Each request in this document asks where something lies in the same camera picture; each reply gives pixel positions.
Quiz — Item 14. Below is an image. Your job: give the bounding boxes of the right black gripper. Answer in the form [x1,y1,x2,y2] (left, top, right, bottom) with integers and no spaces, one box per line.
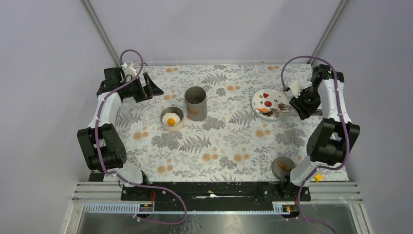
[289,87,321,121]

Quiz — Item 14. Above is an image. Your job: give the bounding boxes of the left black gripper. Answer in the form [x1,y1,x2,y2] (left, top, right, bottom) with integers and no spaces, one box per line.
[120,72,163,102]

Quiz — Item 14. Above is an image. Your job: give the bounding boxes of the toy fried egg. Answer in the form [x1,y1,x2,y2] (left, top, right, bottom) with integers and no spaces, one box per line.
[162,113,181,127]

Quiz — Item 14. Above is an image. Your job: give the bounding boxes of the grey cylindrical lunch container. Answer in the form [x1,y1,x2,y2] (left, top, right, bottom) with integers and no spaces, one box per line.
[184,86,207,121]

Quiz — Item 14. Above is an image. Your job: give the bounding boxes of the metal food tongs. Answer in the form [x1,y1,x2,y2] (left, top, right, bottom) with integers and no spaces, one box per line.
[274,104,322,119]

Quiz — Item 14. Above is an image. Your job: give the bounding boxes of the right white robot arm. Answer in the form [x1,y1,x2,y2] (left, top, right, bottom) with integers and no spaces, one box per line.
[279,64,360,201]

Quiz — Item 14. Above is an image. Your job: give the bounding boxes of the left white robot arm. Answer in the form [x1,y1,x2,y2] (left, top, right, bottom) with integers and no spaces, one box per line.
[77,67,164,200]

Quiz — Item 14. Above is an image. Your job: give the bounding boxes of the round steel lunch bowl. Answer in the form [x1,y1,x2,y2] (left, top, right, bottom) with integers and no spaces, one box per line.
[160,107,185,132]

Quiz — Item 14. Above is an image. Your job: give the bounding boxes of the red toy strawberry piece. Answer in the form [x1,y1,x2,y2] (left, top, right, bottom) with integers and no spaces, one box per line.
[278,103,286,111]

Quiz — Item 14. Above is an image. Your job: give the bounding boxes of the white patterned plate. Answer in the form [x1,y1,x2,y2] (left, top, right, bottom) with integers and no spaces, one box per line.
[250,88,289,121]

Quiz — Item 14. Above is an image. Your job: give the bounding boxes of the grey lid with wooden knob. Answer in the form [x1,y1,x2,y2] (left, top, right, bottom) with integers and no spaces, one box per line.
[271,156,296,180]

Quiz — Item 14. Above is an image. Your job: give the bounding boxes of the floral patterned table mat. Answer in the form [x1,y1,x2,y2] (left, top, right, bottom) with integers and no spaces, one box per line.
[115,65,320,182]

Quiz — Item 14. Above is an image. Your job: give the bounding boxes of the small yellow block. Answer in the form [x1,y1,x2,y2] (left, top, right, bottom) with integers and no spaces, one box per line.
[314,174,323,182]

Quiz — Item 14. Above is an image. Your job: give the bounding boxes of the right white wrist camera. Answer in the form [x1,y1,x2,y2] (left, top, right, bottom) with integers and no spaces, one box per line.
[285,79,304,99]

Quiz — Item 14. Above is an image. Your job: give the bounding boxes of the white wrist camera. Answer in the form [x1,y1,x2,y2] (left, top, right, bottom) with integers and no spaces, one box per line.
[285,79,304,99]
[121,62,138,78]

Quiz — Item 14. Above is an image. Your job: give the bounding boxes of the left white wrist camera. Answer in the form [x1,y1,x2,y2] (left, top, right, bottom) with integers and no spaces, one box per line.
[121,62,138,78]

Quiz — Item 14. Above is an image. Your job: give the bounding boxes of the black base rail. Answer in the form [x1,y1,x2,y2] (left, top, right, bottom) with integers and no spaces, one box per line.
[120,182,298,212]

